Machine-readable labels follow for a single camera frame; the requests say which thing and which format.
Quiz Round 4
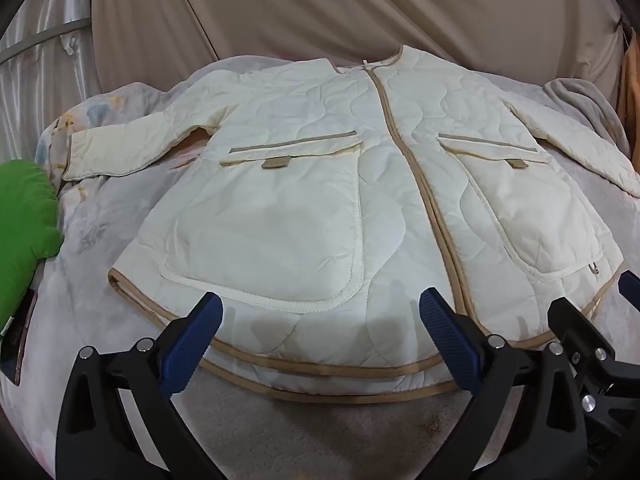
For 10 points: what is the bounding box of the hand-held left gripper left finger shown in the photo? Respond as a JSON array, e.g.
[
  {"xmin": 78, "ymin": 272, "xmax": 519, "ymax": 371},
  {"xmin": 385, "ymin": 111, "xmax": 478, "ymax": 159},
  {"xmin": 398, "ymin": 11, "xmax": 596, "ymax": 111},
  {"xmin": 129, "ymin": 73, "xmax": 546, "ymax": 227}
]
[{"xmin": 55, "ymin": 291, "xmax": 224, "ymax": 480}]

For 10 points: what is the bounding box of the dark flat brown-edged object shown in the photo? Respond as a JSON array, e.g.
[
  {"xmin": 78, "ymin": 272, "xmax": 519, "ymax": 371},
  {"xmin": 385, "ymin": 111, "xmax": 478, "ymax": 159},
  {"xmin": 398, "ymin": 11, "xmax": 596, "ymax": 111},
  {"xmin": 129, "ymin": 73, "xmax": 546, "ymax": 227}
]
[{"xmin": 0, "ymin": 287, "xmax": 39, "ymax": 387}]

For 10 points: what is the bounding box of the cream quilted jacket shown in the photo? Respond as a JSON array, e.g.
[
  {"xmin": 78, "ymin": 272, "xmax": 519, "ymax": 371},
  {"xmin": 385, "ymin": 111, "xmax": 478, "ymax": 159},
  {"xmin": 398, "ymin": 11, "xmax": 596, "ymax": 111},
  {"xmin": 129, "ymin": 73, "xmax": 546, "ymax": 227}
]
[{"xmin": 62, "ymin": 45, "xmax": 640, "ymax": 404}]

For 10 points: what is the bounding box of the grey metal pole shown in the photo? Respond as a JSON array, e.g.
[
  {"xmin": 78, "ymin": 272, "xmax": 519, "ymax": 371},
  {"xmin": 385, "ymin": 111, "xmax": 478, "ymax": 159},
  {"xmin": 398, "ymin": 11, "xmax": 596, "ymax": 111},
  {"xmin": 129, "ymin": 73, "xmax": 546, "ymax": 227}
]
[{"xmin": 0, "ymin": 18, "xmax": 94, "ymax": 64}]

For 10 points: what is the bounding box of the beige draped fabric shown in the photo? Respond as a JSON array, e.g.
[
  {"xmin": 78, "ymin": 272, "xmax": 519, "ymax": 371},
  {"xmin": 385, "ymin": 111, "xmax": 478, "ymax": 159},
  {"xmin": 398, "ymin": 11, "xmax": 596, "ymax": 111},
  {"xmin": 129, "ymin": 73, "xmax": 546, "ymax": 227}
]
[{"xmin": 90, "ymin": 0, "xmax": 628, "ymax": 111}]

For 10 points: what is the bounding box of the green cushion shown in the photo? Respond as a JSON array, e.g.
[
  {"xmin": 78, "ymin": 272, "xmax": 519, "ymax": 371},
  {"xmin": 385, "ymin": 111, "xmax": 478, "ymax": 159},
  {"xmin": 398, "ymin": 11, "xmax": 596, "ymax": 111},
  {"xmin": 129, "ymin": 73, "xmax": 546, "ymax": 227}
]
[{"xmin": 0, "ymin": 159, "xmax": 64, "ymax": 335}]

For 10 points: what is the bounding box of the orange cloth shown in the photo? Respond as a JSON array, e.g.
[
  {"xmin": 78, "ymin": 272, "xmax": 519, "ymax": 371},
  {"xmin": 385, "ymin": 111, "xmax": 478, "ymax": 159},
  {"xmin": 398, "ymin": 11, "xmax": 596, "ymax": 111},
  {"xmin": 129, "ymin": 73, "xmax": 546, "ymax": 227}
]
[{"xmin": 617, "ymin": 24, "xmax": 640, "ymax": 133}]

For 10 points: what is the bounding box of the silver satin curtain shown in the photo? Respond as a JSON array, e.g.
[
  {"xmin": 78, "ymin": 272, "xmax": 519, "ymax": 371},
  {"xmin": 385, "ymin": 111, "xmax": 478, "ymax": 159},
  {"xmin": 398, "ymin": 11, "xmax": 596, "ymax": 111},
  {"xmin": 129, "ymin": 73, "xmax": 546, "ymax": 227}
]
[{"xmin": 0, "ymin": 0, "xmax": 103, "ymax": 163}]

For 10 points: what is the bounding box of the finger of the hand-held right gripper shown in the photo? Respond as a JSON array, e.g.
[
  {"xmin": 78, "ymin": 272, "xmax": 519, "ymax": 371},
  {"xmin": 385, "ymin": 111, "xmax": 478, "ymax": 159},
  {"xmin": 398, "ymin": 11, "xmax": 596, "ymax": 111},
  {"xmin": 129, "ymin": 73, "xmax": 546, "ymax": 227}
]
[
  {"xmin": 547, "ymin": 297, "xmax": 640, "ymax": 413},
  {"xmin": 617, "ymin": 270, "xmax": 640, "ymax": 307}
]

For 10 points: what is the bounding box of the grey floral fleece blanket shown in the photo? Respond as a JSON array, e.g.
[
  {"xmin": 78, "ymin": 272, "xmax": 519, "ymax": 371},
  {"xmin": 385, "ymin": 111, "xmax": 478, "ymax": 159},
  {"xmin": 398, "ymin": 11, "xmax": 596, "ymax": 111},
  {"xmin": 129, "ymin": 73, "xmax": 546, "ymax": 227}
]
[{"xmin": 0, "ymin": 55, "xmax": 640, "ymax": 480}]

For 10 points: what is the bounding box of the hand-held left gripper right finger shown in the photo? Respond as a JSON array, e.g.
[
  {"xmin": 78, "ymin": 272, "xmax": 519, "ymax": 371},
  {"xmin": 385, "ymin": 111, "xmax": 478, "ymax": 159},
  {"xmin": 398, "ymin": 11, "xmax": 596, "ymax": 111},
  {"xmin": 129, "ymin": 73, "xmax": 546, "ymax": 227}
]
[{"xmin": 418, "ymin": 287, "xmax": 601, "ymax": 480}]

